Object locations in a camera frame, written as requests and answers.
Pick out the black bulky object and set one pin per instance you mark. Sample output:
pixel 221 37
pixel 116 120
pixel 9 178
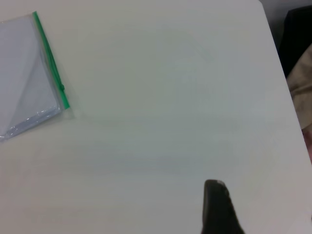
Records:
pixel 297 29

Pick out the transparent zip bag green zipper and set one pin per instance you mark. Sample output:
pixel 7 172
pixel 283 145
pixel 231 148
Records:
pixel 22 61

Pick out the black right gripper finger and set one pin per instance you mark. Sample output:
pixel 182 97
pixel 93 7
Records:
pixel 217 209

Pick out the green zipper slider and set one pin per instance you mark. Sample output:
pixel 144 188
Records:
pixel 62 87

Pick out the beige crumpled cloth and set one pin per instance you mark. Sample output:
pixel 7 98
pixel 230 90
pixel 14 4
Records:
pixel 302 92

